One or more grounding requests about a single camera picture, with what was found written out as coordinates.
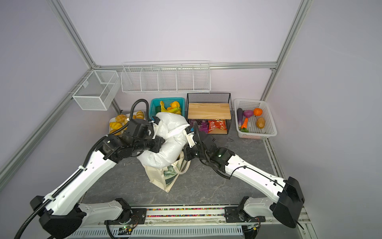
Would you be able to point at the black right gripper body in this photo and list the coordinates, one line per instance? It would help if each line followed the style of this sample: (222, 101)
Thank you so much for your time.
(192, 153)

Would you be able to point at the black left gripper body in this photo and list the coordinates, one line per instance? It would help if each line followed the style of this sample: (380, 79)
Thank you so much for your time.
(149, 144)

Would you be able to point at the white plastic grocery bag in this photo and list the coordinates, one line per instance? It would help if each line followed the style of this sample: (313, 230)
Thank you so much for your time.
(171, 129)

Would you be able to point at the beige canvas tote bag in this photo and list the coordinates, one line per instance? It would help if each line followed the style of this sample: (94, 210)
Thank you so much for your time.
(166, 177)

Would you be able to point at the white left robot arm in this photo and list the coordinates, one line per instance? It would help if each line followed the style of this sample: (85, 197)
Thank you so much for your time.
(60, 212)

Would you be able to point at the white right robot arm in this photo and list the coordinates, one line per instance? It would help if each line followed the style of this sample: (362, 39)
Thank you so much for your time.
(284, 196)

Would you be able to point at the purple snack bag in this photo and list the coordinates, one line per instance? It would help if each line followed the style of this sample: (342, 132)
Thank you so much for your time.
(203, 125)

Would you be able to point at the striped bread right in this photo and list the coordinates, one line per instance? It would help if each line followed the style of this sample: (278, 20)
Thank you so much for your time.
(140, 115)

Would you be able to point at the red chips bag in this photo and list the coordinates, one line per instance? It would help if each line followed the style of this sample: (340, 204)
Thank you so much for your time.
(217, 127)

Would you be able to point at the teal plastic fruit basket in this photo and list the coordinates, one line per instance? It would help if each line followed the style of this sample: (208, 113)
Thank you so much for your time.
(156, 108)

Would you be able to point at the croissant bread top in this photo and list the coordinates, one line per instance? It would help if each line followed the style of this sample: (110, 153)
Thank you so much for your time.
(121, 118)

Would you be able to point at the croissant bread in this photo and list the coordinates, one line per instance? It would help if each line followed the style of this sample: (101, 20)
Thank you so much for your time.
(121, 118)
(114, 126)

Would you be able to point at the yellow banana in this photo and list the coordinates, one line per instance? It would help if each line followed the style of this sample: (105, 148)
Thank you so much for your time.
(169, 109)

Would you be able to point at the croissant bread left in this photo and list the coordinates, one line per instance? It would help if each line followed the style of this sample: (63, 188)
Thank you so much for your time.
(114, 126)

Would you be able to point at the orange fruit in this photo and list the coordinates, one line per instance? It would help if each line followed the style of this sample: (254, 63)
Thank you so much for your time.
(175, 104)

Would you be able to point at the white bread tray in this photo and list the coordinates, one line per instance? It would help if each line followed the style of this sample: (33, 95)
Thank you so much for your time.
(123, 124)

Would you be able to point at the black mesh wooden shelf rack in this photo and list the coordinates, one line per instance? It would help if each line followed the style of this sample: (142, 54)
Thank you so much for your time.
(210, 106)

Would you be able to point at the orange carrot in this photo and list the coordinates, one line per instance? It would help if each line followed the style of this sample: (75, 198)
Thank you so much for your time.
(245, 124)

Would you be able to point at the purple onion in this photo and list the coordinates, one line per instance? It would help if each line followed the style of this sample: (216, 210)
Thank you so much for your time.
(248, 113)

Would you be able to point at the brown potato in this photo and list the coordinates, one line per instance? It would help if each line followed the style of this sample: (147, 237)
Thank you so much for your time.
(260, 123)

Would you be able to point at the orange pumpkin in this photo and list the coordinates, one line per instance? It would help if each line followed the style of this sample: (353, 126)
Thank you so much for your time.
(257, 112)

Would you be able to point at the white plastic vegetable basket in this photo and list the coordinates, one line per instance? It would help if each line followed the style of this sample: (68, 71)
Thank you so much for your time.
(252, 132)

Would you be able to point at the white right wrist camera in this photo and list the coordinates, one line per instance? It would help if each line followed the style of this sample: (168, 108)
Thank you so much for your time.
(189, 132)

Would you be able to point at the white wire wall rack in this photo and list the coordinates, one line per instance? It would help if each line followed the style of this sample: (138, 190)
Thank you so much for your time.
(166, 76)

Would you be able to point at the white mesh wall box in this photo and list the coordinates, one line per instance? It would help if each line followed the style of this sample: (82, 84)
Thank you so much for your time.
(98, 90)

